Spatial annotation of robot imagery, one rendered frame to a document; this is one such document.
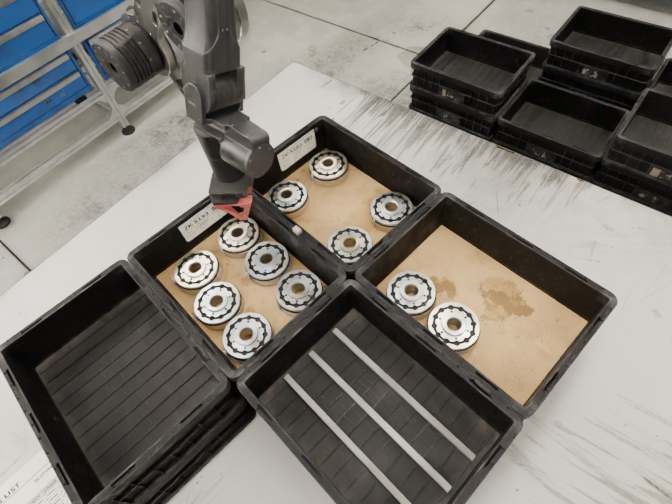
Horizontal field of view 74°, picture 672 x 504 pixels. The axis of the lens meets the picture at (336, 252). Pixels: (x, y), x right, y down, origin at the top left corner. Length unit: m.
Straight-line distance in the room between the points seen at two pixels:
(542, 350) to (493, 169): 0.62
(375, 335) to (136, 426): 0.50
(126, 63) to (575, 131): 1.68
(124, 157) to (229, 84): 2.19
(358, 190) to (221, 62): 0.59
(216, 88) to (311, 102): 0.98
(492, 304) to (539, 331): 0.10
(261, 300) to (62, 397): 0.45
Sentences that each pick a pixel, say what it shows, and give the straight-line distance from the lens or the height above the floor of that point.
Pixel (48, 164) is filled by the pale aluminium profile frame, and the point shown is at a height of 0.13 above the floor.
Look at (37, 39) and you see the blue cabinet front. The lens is 2.67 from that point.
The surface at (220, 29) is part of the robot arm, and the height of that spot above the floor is 1.39.
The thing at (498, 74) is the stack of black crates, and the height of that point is 0.49.
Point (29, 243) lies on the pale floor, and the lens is 2.73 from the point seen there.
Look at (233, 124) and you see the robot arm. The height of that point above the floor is 1.28.
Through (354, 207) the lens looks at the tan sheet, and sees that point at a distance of 1.12.
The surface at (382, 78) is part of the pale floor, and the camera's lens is 2.92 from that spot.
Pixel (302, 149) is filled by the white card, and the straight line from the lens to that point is 1.20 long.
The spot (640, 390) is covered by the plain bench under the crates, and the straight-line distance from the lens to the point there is 1.17.
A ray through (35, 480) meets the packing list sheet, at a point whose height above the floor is 0.70.
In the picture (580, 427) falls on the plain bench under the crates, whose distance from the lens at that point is 1.10.
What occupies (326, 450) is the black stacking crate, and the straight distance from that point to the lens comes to 0.89.
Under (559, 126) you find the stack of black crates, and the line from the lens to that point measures 2.10.
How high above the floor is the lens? 1.70
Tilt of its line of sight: 56 degrees down
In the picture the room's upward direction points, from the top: 10 degrees counter-clockwise
